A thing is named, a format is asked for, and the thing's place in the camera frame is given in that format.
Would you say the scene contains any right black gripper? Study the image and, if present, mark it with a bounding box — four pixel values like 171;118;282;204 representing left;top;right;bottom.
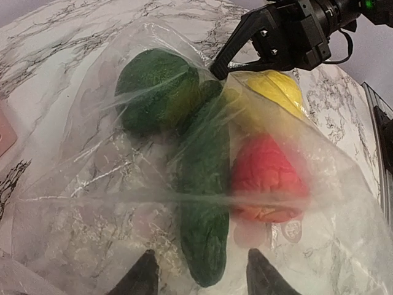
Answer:
209;1;392;81

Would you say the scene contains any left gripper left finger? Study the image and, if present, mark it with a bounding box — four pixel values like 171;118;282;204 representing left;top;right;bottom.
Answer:
107;249;159;295

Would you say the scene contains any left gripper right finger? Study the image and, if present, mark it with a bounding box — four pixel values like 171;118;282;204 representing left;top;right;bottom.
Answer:
247;248;300;295

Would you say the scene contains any yellow fake lemon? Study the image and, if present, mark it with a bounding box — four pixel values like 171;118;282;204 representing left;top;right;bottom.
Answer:
224;69;306;136

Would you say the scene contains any red fake tomato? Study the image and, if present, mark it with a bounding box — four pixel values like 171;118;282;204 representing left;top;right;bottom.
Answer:
231;133;310;223

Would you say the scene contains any green fake vegetable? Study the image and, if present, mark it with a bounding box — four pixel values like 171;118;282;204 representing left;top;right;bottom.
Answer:
115;49;222;137

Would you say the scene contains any green fake cucumber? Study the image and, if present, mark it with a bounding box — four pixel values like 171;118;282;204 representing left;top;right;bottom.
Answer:
176;97;230;288

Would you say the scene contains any clear zip top bag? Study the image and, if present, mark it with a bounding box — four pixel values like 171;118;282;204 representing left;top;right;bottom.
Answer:
11;22;392;294

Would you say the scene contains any pink perforated plastic basket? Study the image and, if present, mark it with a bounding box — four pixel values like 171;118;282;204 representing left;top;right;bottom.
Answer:
1;102;18;156

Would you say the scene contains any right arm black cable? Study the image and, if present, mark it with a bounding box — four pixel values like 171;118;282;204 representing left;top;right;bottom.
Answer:
324;27;354;65

